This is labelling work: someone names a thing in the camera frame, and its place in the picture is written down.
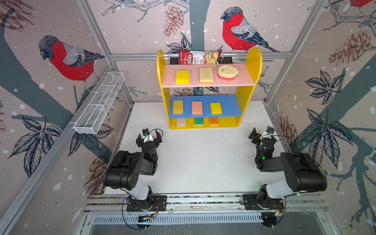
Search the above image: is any pale pink sponge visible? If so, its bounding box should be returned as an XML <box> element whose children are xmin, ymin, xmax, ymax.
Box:
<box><xmin>176</xmin><ymin>118</ymin><xmax>187</xmax><ymax>127</ymax></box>

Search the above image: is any green scouring sponge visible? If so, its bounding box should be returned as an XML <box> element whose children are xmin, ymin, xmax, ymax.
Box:
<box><xmin>194</xmin><ymin>117</ymin><xmax>204</xmax><ymax>126</ymax></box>

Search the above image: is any orange scouring sponge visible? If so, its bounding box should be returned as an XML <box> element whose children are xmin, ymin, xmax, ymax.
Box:
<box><xmin>209</xmin><ymin>117</ymin><xmax>219</xmax><ymax>126</ymax></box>

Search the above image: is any small bright yellow sponge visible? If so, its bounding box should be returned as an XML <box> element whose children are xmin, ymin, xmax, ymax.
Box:
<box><xmin>210</xmin><ymin>102</ymin><xmax>222</xmax><ymax>115</ymax></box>

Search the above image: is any salmon pink sponge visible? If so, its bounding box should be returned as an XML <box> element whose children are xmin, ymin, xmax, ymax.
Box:
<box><xmin>192</xmin><ymin>101</ymin><xmax>203</xmax><ymax>115</ymax></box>

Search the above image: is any smiley face sponge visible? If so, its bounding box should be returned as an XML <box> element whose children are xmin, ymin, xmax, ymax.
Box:
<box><xmin>217</xmin><ymin>65</ymin><xmax>239</xmax><ymax>81</ymax></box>

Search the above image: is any cream beige sponge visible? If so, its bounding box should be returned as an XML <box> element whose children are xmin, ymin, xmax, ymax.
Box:
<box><xmin>199</xmin><ymin>67</ymin><xmax>214</xmax><ymax>83</ymax></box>

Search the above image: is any yellow rectangular sponge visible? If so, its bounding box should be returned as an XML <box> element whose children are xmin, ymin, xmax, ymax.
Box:
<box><xmin>172</xmin><ymin>100</ymin><xmax>184</xmax><ymax>115</ymax></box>

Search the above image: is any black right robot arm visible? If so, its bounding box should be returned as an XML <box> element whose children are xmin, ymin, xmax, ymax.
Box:
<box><xmin>249</xmin><ymin>126</ymin><xmax>327</xmax><ymax>202</ymax></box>

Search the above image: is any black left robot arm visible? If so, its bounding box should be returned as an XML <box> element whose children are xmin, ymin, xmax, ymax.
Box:
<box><xmin>103</xmin><ymin>128</ymin><xmax>163</xmax><ymax>201</ymax></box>

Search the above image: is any yellow wooden shelf unit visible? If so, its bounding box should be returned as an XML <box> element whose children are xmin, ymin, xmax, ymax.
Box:
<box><xmin>157</xmin><ymin>49</ymin><xmax>263</xmax><ymax>130</ymax></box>

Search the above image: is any red chips bag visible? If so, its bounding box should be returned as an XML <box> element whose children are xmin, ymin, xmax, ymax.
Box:
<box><xmin>178</xmin><ymin>50</ymin><xmax>222</xmax><ymax>65</ymax></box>

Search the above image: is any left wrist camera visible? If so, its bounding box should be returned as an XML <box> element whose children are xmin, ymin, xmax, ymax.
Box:
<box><xmin>142</xmin><ymin>128</ymin><xmax>153</xmax><ymax>143</ymax></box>

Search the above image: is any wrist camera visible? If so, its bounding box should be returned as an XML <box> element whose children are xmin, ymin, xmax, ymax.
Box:
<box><xmin>260</xmin><ymin>125</ymin><xmax>275</xmax><ymax>140</ymax></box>
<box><xmin>142</xmin><ymin>128</ymin><xmax>153</xmax><ymax>143</ymax></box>

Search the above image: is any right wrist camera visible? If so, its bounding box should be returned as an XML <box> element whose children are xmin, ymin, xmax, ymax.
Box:
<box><xmin>260</xmin><ymin>125</ymin><xmax>275</xmax><ymax>140</ymax></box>

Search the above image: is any white wire mesh basket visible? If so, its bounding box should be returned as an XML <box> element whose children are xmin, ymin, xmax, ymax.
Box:
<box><xmin>73</xmin><ymin>71</ymin><xmax>125</xmax><ymax>135</ymax></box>

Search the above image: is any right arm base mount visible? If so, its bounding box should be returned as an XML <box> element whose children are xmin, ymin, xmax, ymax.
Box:
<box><xmin>240</xmin><ymin>194</ymin><xmax>285</xmax><ymax>211</ymax></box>

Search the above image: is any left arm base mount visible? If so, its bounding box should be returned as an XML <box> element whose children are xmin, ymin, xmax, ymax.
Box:
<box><xmin>126</xmin><ymin>195</ymin><xmax>167</xmax><ymax>212</ymax></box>

